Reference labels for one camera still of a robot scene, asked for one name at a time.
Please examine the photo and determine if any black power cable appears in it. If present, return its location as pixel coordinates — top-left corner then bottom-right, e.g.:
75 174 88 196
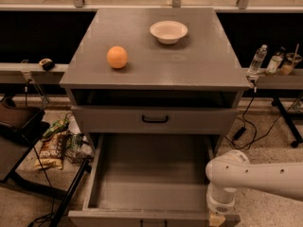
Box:
224 79 299 151

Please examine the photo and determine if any black yellow tape measure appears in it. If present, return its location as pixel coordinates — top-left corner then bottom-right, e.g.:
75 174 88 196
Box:
39 59 55 71

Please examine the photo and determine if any plastic cup with straw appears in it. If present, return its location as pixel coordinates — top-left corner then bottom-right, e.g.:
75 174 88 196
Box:
280 44 302 76

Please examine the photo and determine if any small glass bottle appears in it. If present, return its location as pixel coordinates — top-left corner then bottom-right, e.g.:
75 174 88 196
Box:
265 46 286 76

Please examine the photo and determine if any orange ball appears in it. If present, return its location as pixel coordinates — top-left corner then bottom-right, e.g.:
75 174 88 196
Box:
107 46 128 69

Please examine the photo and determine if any black floor cable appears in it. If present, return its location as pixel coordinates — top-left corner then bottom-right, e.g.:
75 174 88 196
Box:
27 147 95 227

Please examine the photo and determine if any clear water bottle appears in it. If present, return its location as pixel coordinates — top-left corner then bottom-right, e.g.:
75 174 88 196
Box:
247 44 267 75

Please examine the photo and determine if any white bowl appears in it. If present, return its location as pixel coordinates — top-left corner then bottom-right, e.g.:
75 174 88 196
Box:
150 21 187 44

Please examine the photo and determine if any green snack bag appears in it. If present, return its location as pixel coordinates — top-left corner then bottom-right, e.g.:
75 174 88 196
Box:
43 118 69 139

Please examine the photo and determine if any black cart stand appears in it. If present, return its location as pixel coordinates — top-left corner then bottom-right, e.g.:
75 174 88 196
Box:
0 96 91 227

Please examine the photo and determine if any grey drawer cabinet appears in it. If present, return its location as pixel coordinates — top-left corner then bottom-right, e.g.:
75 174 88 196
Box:
59 7 252 153

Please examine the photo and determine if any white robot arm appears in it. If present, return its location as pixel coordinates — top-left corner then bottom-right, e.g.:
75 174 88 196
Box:
205 150 303 215

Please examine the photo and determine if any grey top drawer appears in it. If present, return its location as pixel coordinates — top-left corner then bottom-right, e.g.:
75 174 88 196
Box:
72 106 237 135

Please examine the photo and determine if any brown snack bag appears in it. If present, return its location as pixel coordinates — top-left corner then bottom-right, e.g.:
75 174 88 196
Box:
34 131 68 169

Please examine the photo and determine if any grey drawer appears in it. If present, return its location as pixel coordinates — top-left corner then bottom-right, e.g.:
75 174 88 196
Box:
67 133 241 227
72 106 237 135

